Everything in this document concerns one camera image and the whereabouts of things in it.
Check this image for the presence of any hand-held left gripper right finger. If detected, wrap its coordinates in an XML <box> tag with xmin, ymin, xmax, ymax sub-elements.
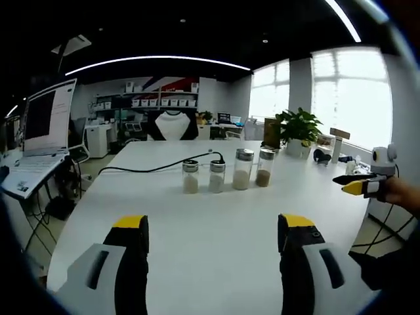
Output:
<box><xmin>277</xmin><ymin>213</ymin><xmax>378</xmax><ymax>315</ymax></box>

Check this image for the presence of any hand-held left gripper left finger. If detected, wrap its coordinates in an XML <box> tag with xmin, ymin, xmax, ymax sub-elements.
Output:
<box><xmin>54</xmin><ymin>215</ymin><xmax>150</xmax><ymax>315</ymax></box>

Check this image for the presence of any tall seasoning bottle brown powder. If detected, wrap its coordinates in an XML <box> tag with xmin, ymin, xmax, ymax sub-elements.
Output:
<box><xmin>255</xmin><ymin>148</ymin><xmax>276</xmax><ymax>188</ymax></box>

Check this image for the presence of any tall seasoning bottle white powder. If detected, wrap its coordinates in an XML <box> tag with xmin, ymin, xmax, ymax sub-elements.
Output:
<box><xmin>232</xmin><ymin>148</ymin><xmax>255</xmax><ymax>191</ymax></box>

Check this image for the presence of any short seasoning bottle beige powder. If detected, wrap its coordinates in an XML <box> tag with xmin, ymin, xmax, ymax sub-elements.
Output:
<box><xmin>182</xmin><ymin>159</ymin><xmax>200</xmax><ymax>194</ymax></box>

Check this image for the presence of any short seasoning bottle white powder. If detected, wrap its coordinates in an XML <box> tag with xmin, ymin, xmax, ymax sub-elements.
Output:
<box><xmin>208</xmin><ymin>159</ymin><xmax>227</xmax><ymax>194</ymax></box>

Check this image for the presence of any tall white box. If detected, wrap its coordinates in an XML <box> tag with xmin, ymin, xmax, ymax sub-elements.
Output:
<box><xmin>329</xmin><ymin>127</ymin><xmax>351</xmax><ymax>165</ymax></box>

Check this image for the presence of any black headset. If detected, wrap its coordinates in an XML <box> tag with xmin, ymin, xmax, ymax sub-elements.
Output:
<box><xmin>312</xmin><ymin>148</ymin><xmax>333</xmax><ymax>167</ymax></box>

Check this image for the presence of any potted green plant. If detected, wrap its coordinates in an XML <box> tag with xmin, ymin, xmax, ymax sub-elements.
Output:
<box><xmin>274</xmin><ymin>107</ymin><xmax>324</xmax><ymax>160</ymax></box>

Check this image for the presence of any person's dark clothing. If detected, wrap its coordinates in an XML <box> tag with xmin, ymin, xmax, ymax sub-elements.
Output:
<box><xmin>348</xmin><ymin>244</ymin><xmax>420</xmax><ymax>293</ymax></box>

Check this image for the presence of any black box on floor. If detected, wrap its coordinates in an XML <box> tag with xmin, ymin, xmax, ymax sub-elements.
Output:
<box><xmin>45</xmin><ymin>194</ymin><xmax>75</xmax><ymax>221</ymax></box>

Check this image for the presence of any brown cardboard box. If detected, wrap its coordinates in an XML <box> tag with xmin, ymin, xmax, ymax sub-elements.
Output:
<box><xmin>263</xmin><ymin>117</ymin><xmax>282</xmax><ymax>149</ymax></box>

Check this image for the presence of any white office chair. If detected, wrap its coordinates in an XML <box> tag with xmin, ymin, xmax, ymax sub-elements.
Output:
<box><xmin>68</xmin><ymin>117</ymin><xmax>92</xmax><ymax>162</ymax></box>

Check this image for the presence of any white cabinet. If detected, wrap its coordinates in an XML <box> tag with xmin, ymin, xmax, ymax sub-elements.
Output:
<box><xmin>84</xmin><ymin>124</ymin><xmax>112</xmax><ymax>159</ymax></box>

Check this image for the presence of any straight ceiling light strip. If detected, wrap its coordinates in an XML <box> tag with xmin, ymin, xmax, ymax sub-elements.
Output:
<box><xmin>324</xmin><ymin>0</ymin><xmax>362</xmax><ymax>43</ymax></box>

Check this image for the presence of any chair with white black shirt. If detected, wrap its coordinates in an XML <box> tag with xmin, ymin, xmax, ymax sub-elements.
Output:
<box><xmin>147</xmin><ymin>110</ymin><xmax>200</xmax><ymax>142</ymax></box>

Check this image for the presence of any open silver laptop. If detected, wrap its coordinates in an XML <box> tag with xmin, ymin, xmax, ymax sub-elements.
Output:
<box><xmin>0</xmin><ymin>77</ymin><xmax>78</xmax><ymax>200</ymax></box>

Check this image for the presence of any shelf with white boxes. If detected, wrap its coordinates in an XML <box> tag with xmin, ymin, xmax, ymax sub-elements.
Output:
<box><xmin>94</xmin><ymin>81</ymin><xmax>200</xmax><ymax>112</ymax></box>

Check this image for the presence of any curved ceiling light strip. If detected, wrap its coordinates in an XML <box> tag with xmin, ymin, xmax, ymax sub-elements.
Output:
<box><xmin>64</xmin><ymin>55</ymin><xmax>252</xmax><ymax>77</ymax></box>

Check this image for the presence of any black floor cable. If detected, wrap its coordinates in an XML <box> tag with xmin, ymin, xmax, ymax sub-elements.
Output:
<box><xmin>350</xmin><ymin>202</ymin><xmax>415</xmax><ymax>251</ymax></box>

